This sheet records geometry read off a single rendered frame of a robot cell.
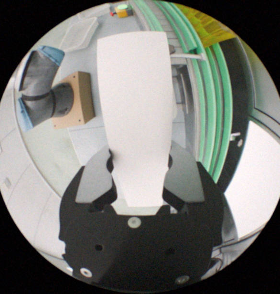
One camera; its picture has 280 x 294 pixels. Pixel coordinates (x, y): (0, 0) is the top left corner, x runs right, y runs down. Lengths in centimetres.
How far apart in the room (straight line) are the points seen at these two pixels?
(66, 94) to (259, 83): 62
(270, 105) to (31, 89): 60
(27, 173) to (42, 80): 331
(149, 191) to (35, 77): 34
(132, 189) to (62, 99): 36
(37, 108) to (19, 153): 319
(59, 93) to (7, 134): 321
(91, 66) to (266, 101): 65
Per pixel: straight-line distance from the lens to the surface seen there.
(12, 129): 359
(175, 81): 46
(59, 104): 40
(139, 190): 15
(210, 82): 29
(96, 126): 52
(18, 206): 353
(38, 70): 29
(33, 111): 33
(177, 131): 51
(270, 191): 40
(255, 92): 38
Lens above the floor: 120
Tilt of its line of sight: 59 degrees down
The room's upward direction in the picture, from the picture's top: 177 degrees counter-clockwise
